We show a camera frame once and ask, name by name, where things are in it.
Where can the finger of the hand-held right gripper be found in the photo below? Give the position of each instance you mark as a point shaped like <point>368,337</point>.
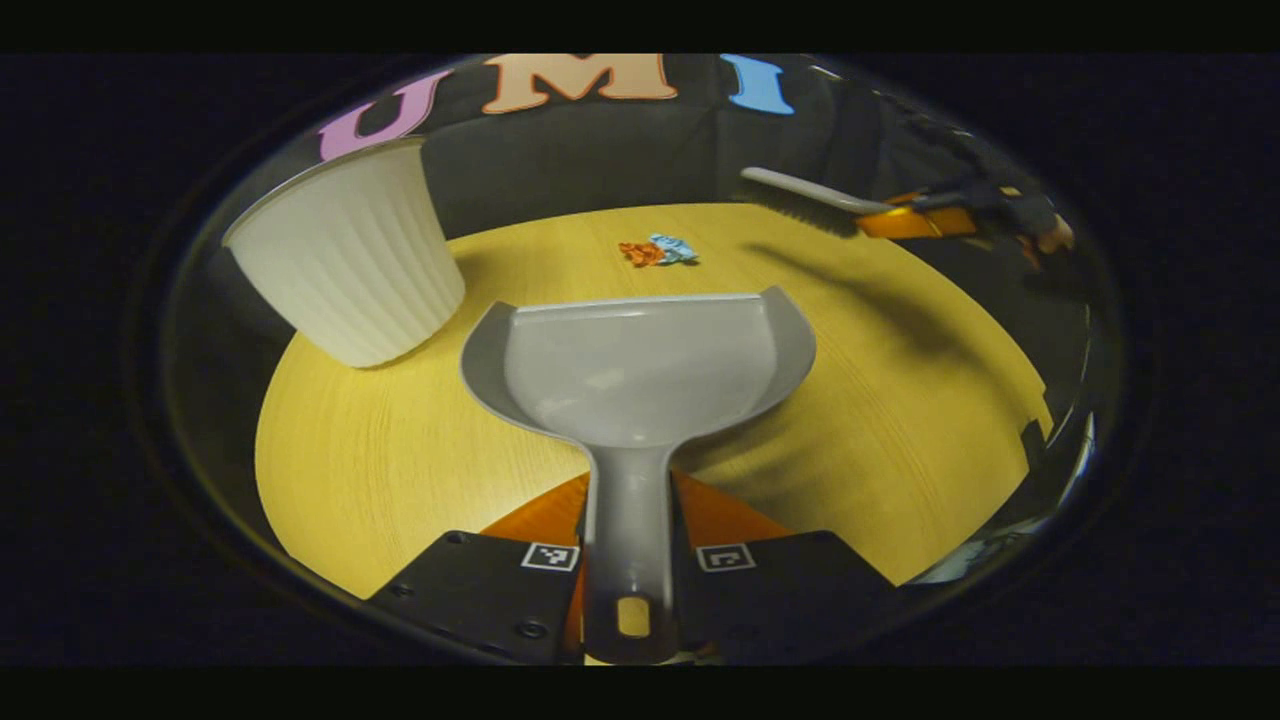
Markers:
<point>910,222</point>

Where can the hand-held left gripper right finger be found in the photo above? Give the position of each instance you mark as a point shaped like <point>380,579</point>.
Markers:
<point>790,590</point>

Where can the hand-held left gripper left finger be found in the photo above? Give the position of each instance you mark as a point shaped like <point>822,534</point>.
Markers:
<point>480,590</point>

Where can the small grey broom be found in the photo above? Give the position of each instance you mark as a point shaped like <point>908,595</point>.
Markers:
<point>800,200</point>

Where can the blue paper scrap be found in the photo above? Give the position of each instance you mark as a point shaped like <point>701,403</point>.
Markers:
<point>675,247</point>

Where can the grey plastic dustpan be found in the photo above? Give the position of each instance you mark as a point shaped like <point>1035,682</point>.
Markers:
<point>640,370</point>

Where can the orange paper scrap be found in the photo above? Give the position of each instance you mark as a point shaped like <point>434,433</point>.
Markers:
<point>640,254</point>

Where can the white ribbed garbage bin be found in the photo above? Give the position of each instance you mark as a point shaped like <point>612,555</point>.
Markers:
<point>350,260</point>

